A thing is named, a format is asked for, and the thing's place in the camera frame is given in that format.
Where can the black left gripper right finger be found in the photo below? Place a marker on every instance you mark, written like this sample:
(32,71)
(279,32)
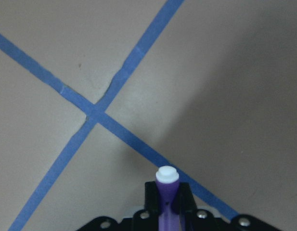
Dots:
(185,206)

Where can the purple pen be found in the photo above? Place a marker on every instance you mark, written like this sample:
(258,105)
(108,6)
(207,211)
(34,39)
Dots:
(167,182)

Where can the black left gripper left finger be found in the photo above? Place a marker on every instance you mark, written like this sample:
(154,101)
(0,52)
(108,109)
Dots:
(147,218)

